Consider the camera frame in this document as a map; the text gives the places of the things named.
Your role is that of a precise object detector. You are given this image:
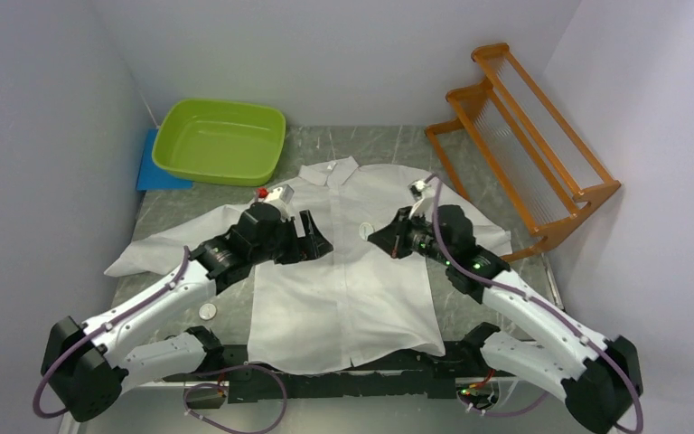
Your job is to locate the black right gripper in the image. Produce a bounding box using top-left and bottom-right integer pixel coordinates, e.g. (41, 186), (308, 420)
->
(369, 206), (453, 267)

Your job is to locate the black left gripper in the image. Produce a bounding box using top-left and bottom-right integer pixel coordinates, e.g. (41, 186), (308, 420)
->
(250, 210), (333, 265)

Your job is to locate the white button-up shirt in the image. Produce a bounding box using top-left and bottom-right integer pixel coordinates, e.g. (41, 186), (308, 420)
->
(103, 156), (513, 377)

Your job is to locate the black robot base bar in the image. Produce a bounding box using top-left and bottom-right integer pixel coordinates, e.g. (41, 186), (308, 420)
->
(161, 325), (504, 403)

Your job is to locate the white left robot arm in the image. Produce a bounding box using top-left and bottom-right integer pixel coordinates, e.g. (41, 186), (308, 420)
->
(33, 203), (333, 421)

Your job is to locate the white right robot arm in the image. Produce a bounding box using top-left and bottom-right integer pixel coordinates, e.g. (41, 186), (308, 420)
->
(366, 205), (643, 433)

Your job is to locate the green plastic basin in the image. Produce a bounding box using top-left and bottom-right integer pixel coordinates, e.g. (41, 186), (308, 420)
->
(152, 99), (286, 186)

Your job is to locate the orange wooden rack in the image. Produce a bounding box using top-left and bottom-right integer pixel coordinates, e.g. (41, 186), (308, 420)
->
(425, 42), (622, 261)

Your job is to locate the blue flat mat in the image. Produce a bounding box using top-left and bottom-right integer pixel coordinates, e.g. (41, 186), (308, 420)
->
(136, 128), (193, 193)

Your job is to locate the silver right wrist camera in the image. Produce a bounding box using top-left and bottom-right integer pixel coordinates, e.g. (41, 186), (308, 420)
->
(408, 175), (436, 218)

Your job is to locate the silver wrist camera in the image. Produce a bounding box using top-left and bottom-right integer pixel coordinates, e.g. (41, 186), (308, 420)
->
(254, 184), (295, 221)
(408, 175), (436, 218)

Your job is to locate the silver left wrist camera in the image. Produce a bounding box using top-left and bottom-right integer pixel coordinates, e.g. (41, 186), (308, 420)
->
(254, 184), (295, 221)

